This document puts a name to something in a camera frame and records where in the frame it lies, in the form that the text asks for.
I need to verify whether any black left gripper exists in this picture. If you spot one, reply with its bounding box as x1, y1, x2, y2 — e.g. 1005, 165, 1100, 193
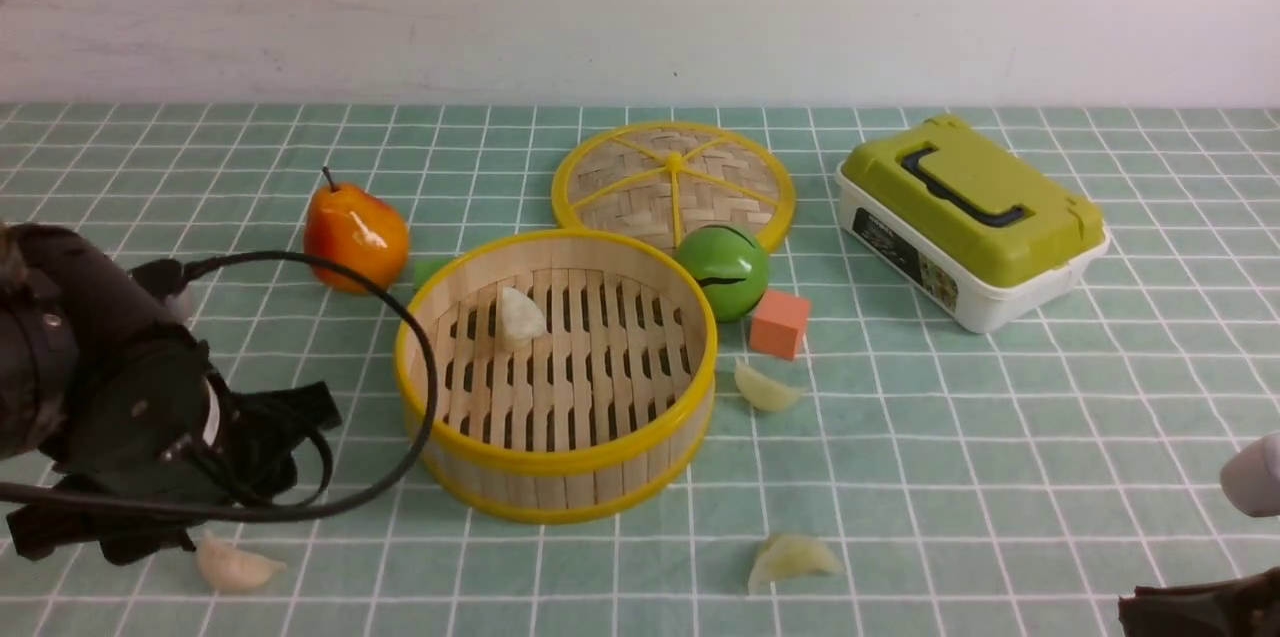
6, 382, 340, 567

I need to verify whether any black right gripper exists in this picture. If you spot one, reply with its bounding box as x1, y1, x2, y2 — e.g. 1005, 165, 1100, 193
1117, 567, 1279, 636

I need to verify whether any white dumpling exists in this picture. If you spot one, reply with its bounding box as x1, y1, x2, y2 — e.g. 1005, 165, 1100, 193
495, 287, 547, 353
195, 531, 288, 594

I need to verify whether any yellowish dumpling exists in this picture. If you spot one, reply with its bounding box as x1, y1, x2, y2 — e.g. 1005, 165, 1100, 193
733, 359, 805, 413
748, 533, 844, 594

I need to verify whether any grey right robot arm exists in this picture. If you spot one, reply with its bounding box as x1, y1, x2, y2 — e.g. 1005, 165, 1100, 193
1117, 434, 1279, 636

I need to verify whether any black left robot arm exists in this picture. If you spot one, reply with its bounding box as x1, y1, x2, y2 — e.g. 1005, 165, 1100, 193
1, 223, 340, 567

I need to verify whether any bamboo steamer tray yellow rim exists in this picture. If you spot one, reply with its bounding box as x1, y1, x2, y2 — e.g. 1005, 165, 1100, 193
396, 230, 718, 524

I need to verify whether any woven bamboo steamer lid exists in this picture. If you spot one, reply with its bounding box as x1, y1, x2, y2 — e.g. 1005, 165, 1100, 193
550, 122, 797, 255

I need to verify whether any orange red pear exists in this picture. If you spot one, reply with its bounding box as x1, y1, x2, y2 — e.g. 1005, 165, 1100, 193
302, 166, 410, 292

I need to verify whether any green cube block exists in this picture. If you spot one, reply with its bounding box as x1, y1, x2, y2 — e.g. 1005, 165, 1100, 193
411, 257, 453, 292

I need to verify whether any green checkered tablecloth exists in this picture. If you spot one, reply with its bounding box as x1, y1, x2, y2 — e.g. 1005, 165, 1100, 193
1, 104, 1279, 636

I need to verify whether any green round ball toy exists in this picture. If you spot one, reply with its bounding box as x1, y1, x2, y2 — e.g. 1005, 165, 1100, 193
675, 223, 771, 324

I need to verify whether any green lid white storage box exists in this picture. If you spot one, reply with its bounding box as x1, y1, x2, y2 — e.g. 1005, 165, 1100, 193
835, 113, 1111, 333

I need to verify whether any black cable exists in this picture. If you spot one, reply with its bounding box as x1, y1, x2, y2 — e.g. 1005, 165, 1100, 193
0, 251, 440, 524

